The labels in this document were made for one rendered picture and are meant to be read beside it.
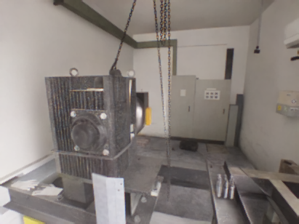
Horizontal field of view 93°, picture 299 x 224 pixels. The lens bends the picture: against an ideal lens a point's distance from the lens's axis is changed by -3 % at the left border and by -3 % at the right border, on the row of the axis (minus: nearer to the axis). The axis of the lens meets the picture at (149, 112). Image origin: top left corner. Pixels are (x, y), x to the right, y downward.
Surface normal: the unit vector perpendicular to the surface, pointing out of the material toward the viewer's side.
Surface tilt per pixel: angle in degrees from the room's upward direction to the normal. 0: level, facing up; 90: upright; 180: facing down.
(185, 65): 90
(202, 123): 90
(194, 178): 90
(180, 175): 90
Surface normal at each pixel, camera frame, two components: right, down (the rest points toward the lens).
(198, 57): -0.27, 0.18
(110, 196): -0.05, 0.19
